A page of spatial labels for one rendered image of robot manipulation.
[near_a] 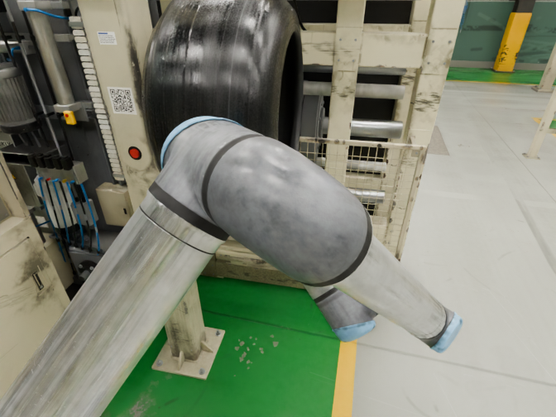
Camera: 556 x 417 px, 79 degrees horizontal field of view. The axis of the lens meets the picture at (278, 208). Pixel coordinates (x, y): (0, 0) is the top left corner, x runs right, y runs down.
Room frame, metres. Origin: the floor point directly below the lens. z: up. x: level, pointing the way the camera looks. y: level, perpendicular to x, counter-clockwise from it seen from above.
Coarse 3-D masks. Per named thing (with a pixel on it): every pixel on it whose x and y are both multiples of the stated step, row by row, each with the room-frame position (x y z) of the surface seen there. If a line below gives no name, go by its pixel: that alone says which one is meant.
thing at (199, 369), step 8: (208, 328) 1.15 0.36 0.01; (216, 328) 1.15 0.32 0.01; (208, 336) 1.11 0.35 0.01; (216, 336) 1.11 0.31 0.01; (208, 344) 1.06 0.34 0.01; (216, 344) 1.06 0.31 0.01; (160, 352) 1.01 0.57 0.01; (168, 352) 1.01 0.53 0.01; (200, 352) 1.01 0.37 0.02; (208, 352) 1.01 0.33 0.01; (216, 352) 1.02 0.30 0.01; (160, 360) 0.96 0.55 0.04; (168, 360) 0.97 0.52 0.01; (176, 360) 0.97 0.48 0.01; (200, 360) 0.97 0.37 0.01; (208, 360) 0.97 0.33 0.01; (152, 368) 0.94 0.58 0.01; (160, 368) 0.93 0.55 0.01; (168, 368) 0.93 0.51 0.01; (176, 368) 0.93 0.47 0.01; (184, 368) 0.93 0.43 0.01; (192, 368) 0.93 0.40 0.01; (200, 368) 0.92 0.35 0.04; (208, 368) 0.93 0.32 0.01; (192, 376) 0.90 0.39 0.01; (200, 376) 0.89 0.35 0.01
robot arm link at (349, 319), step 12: (324, 300) 0.53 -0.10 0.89; (336, 300) 0.52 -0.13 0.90; (348, 300) 0.53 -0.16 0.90; (324, 312) 0.52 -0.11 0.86; (336, 312) 0.51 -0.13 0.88; (348, 312) 0.51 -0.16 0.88; (360, 312) 0.51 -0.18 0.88; (372, 312) 0.52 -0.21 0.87; (336, 324) 0.50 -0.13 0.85; (348, 324) 0.49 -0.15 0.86; (360, 324) 0.49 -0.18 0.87; (372, 324) 0.50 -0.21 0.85; (348, 336) 0.48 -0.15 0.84; (360, 336) 0.47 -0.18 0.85
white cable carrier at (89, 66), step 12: (84, 36) 1.01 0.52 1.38; (84, 48) 1.00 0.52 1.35; (84, 60) 1.01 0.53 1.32; (84, 72) 1.01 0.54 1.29; (96, 72) 1.01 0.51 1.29; (96, 84) 1.00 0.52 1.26; (96, 96) 1.01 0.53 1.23; (96, 108) 1.01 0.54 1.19; (108, 120) 1.01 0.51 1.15; (108, 132) 1.00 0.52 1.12; (108, 144) 1.01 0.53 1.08; (108, 156) 1.01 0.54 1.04; (120, 168) 1.01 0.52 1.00
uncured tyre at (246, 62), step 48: (192, 0) 0.89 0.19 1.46; (240, 0) 0.86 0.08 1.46; (192, 48) 0.77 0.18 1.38; (240, 48) 0.75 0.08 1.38; (288, 48) 1.20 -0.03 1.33; (144, 96) 0.77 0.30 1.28; (192, 96) 0.72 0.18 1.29; (240, 96) 0.71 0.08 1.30; (288, 96) 1.24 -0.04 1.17; (288, 144) 1.16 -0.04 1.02
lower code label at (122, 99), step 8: (112, 88) 0.98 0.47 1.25; (120, 88) 0.98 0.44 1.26; (128, 88) 0.97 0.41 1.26; (112, 96) 0.98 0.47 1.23; (120, 96) 0.98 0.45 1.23; (128, 96) 0.97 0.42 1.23; (112, 104) 0.98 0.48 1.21; (120, 104) 0.98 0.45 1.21; (128, 104) 0.97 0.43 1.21; (120, 112) 0.98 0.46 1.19; (128, 112) 0.97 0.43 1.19; (136, 112) 0.97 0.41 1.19
